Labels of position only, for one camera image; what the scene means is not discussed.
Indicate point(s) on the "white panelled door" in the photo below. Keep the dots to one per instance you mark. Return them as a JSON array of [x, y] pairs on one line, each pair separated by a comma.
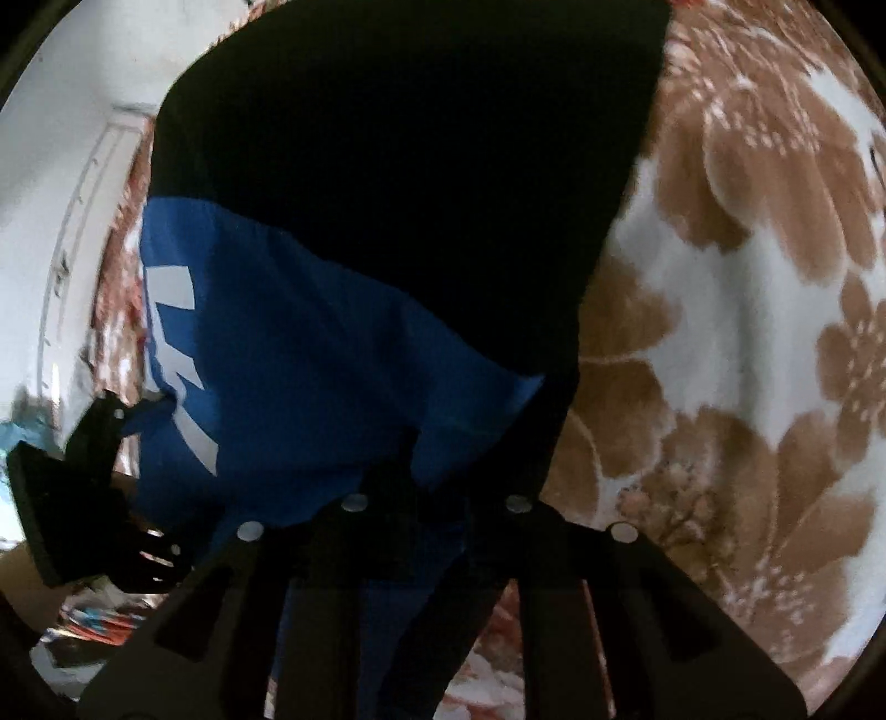
[[76, 208]]

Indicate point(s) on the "brown white floral blanket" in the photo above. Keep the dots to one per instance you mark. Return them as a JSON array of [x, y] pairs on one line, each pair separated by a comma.
[[727, 332]]

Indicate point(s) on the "colourful printed cloth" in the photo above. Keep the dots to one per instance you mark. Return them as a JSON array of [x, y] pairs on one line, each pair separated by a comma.
[[97, 623]]

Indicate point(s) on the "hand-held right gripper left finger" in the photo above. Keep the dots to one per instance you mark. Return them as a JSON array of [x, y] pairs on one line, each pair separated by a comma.
[[360, 536]]

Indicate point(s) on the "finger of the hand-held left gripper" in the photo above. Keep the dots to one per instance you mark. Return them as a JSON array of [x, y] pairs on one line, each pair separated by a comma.
[[97, 429], [149, 547]]

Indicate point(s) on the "blue and black jacket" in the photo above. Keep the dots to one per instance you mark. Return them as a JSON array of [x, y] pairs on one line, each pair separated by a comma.
[[387, 208]]

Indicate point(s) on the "teal cloth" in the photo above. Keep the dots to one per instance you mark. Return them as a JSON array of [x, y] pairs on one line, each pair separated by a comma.
[[21, 436]]

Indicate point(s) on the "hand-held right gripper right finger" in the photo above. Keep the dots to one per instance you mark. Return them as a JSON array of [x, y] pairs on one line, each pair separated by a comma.
[[529, 543]]

